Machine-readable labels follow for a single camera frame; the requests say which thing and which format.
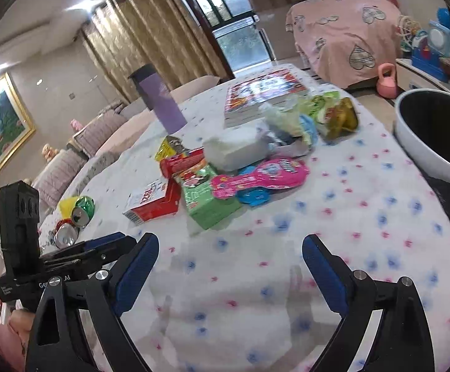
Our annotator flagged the purple insulated bottle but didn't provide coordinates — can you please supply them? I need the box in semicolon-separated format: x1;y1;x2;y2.
128;65;188;132

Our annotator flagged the pink kettlebell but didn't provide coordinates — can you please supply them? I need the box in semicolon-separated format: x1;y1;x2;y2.
376;63;398;98

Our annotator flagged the white round trash bin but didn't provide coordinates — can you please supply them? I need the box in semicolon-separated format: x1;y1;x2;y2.
393;89;450;190

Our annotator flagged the white tissue pack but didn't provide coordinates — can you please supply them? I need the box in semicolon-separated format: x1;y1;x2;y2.
203;127;269;172

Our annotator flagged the golden brown curtain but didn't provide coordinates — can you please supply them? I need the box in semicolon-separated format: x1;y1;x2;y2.
80;0;235;103

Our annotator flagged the pink heart-print cover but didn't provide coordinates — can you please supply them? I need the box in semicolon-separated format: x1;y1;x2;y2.
286;0;402;91

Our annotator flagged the small yellow packet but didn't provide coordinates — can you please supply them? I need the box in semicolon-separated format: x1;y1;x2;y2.
154;135;189;161

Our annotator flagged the green snack bag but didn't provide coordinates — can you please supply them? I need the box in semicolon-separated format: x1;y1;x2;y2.
306;91;342;125

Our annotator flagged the white floral tablecloth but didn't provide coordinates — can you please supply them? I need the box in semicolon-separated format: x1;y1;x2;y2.
39;64;450;372

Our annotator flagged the pink sofa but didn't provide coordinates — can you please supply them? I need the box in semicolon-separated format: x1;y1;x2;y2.
31;75;220;210

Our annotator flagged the blue toy blister pack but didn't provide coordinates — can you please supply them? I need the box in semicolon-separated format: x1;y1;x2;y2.
236;186;274;207

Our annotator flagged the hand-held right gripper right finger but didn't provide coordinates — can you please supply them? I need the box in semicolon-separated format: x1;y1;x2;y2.
302;234;435;372

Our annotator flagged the colourful picture book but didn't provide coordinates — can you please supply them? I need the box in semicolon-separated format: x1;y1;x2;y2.
224;68;311;128

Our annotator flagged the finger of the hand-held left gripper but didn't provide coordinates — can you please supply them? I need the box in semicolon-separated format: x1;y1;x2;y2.
41;232;137;260
43;248;130;276

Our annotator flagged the red drink can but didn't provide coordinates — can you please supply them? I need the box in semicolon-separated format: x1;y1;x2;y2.
55;221;79;248

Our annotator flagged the green drink can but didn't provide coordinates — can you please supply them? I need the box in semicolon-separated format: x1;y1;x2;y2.
71;197;95;227

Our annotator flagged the green carton box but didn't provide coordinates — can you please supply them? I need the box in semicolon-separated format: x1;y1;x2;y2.
173;164;243;230

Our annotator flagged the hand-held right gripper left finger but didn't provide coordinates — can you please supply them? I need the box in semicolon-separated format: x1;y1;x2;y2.
24;233;160;372

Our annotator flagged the yellow-green snack packet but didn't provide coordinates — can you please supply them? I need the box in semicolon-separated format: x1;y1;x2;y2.
324;97;360;140

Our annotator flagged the white wheel toy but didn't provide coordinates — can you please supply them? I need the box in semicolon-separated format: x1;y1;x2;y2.
397;15;415;51

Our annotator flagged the person's left hand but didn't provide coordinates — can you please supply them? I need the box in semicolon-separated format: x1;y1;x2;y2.
10;310;36;343

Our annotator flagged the red and white carton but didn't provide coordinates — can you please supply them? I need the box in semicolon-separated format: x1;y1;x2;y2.
123;178;182;224

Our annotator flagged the balcony glass door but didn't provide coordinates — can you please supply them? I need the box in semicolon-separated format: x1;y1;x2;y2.
174;0;276;78

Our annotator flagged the pink toy blister pack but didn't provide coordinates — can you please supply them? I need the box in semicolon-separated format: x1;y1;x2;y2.
210;156;311;202

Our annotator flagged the light blue plastic wrapper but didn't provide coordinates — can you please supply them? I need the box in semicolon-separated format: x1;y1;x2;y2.
300;114;319;141

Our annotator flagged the blue toy machine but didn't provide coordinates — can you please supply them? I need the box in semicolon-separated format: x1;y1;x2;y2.
410;35;448;82

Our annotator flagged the pink striped cushion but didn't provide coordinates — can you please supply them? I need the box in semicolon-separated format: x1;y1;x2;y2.
33;149;90;206
73;108;129;156

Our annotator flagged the pale green plastic bag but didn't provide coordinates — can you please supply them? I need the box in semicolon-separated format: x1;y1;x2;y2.
262;103;319;148

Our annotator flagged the white tv stand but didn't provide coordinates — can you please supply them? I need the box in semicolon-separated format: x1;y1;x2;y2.
395;58;450;94

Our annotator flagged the light blue toy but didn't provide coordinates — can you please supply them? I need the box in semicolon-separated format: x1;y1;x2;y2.
428;23;450;57

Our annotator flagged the red tube packet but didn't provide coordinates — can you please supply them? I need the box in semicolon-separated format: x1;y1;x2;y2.
160;148;206;179

